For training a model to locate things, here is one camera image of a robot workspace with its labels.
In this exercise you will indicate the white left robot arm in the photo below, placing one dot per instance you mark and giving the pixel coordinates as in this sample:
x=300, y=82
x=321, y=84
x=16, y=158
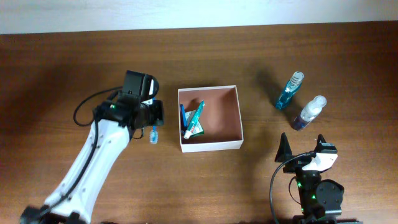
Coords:
x=74, y=199

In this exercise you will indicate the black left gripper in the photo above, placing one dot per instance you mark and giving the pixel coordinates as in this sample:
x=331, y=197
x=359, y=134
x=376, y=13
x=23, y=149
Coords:
x=159, y=118

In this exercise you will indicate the green toothpaste tube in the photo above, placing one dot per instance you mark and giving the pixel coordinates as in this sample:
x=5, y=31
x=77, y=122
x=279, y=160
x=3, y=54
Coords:
x=194, y=120

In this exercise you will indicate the clear spray bottle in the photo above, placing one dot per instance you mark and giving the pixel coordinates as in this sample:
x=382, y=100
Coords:
x=309, y=113

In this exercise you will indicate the white cardboard box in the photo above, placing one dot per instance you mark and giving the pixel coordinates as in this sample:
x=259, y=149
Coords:
x=220, y=118

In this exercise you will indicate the blue liquid bottle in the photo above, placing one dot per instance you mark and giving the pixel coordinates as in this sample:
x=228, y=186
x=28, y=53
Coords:
x=289, y=90

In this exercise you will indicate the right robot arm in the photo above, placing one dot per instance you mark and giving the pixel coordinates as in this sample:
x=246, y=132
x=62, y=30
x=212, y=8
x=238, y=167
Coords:
x=320, y=200

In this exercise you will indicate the blue toothbrush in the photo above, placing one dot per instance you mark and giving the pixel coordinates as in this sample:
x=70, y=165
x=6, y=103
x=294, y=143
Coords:
x=154, y=136

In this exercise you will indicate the green white sachet packet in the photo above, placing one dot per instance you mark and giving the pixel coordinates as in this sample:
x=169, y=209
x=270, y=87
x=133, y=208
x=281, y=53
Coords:
x=198, y=128

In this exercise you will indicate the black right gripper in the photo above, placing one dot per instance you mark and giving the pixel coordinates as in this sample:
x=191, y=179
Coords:
x=285, y=151

